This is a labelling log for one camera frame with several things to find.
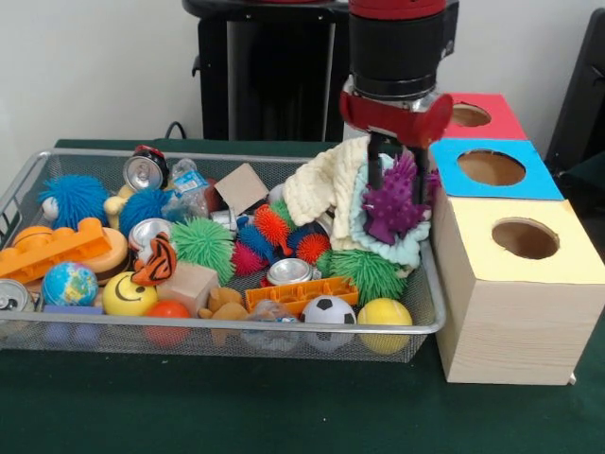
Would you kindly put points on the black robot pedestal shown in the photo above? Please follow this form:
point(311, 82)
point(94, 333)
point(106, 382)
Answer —
point(264, 71)

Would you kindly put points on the dark green tablecloth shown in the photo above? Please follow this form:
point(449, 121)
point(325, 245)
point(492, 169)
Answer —
point(588, 189)
point(283, 411)

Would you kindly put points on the green spiky rubber ball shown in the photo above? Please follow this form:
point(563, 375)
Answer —
point(371, 274)

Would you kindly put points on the black chair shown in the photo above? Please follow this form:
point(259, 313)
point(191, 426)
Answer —
point(581, 94)

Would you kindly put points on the mint waffle cloth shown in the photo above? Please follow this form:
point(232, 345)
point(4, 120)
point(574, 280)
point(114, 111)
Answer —
point(402, 250)

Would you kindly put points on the long orange plastic brick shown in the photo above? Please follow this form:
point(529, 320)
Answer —
point(52, 250)

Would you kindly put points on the shallow clear mesh bin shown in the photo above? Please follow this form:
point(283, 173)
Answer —
point(189, 338)

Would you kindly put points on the cream waffle cloth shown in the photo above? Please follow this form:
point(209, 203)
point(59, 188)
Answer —
point(321, 189)

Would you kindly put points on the wooden box with three holes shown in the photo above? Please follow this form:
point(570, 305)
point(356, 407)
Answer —
point(520, 331)

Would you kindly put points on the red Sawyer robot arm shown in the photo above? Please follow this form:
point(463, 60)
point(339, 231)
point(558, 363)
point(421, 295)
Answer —
point(394, 47)

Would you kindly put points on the purple spiky monster toy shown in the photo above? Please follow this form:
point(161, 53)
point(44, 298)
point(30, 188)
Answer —
point(392, 208)

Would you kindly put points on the plain yellow ball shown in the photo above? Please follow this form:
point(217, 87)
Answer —
point(384, 318)

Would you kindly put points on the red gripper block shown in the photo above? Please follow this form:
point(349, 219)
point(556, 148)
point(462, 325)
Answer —
point(402, 120)

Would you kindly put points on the blue spiky rubber ball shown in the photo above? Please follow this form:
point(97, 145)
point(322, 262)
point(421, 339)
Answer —
point(73, 198)

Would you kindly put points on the blue globe ball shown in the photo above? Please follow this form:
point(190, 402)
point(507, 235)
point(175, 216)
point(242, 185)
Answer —
point(70, 284)

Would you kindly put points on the black and white soccer ball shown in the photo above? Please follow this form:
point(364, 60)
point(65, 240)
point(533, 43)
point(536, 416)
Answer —
point(327, 311)

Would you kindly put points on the yellow smiley face ball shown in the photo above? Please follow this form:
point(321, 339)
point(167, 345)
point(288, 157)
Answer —
point(128, 294)

